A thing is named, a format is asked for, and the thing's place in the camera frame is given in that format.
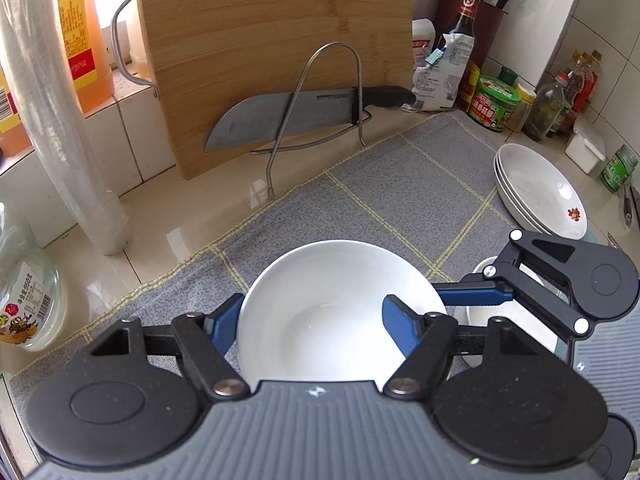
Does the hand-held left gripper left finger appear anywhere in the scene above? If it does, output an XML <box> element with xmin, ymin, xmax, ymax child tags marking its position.
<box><xmin>90</xmin><ymin>294</ymin><xmax>251</xmax><ymax>402</ymax></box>

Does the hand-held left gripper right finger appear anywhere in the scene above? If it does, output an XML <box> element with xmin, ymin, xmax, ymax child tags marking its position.
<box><xmin>382</xmin><ymin>295</ymin><xmax>543</xmax><ymax>401</ymax></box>

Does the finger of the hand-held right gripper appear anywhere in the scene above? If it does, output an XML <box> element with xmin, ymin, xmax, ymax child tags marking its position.
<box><xmin>432</xmin><ymin>230</ymin><xmax>593</xmax><ymax>337</ymax></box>

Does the white bowl with flower print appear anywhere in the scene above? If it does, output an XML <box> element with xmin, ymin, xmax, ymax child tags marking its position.
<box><xmin>237</xmin><ymin>240</ymin><xmax>448</xmax><ymax>386</ymax></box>

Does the large white flower plate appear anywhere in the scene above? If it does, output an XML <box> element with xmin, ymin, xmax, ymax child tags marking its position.
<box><xmin>494</xmin><ymin>150</ymin><xmax>566</xmax><ymax>235</ymax></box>

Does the metal utensil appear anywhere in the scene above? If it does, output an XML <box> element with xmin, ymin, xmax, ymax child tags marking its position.
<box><xmin>622</xmin><ymin>185</ymin><xmax>637</xmax><ymax>229</ymax></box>

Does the small green lid jar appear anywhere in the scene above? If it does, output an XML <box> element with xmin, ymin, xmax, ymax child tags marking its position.
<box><xmin>600</xmin><ymin>144</ymin><xmax>640</xmax><ymax>194</ymax></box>

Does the grey and teal towel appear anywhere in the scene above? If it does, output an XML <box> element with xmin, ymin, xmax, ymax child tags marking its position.
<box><xmin>9</xmin><ymin>110</ymin><xmax>608</xmax><ymax>413</ymax></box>

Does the white plastic container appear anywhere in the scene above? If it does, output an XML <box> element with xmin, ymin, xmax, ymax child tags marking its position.
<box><xmin>565</xmin><ymin>122</ymin><xmax>607</xmax><ymax>175</ymax></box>

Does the glass bottle with red cap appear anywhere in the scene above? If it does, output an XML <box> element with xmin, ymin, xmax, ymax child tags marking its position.
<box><xmin>522</xmin><ymin>72</ymin><xmax>571</xmax><ymax>142</ymax></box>

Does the green lid sauce jar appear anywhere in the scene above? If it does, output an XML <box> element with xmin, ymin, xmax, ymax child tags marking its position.
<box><xmin>467</xmin><ymin>74</ymin><xmax>522</xmax><ymax>133</ymax></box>

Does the yellow lid spice jar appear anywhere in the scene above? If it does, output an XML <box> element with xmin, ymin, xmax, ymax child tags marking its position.
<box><xmin>510</xmin><ymin>82</ymin><xmax>537</xmax><ymax>133</ymax></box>

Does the glass jar with yellow lid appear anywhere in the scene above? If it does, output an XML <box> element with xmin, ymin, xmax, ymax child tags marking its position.
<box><xmin>0</xmin><ymin>200</ymin><xmax>67</xmax><ymax>352</ymax></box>

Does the white plastic bag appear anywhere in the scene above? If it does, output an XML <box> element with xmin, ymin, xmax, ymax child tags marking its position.
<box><xmin>412</xmin><ymin>32</ymin><xmax>476</xmax><ymax>112</ymax></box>

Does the red and white packet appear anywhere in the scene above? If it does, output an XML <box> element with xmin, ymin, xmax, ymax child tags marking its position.
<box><xmin>411</xmin><ymin>19</ymin><xmax>437</xmax><ymax>68</ymax></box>

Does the knife block with black knives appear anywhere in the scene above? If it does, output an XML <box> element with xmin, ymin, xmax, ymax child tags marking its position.
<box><xmin>434</xmin><ymin>0</ymin><xmax>524</xmax><ymax>73</ymax></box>

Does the tall plastic wrap roll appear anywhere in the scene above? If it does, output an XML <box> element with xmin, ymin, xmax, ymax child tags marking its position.
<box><xmin>0</xmin><ymin>0</ymin><xmax>135</xmax><ymax>257</ymax></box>

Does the dark soy sauce bottle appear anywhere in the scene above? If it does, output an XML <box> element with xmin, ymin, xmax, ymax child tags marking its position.
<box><xmin>440</xmin><ymin>0</ymin><xmax>483</xmax><ymax>112</ymax></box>

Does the bamboo cutting board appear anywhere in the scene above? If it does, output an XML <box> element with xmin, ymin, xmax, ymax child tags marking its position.
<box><xmin>110</xmin><ymin>0</ymin><xmax>417</xmax><ymax>181</ymax></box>

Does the orange cooking oil jug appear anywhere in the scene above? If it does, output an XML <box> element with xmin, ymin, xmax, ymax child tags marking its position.
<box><xmin>0</xmin><ymin>0</ymin><xmax>117</xmax><ymax>158</ymax></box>

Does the metal wire knife rack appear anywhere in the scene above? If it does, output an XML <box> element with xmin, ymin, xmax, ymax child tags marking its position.
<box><xmin>250</xmin><ymin>42</ymin><xmax>373</xmax><ymax>200</ymax></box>

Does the black handled kitchen knife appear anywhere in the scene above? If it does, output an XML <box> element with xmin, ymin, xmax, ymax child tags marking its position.
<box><xmin>204</xmin><ymin>85</ymin><xmax>417</xmax><ymax>153</ymax></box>

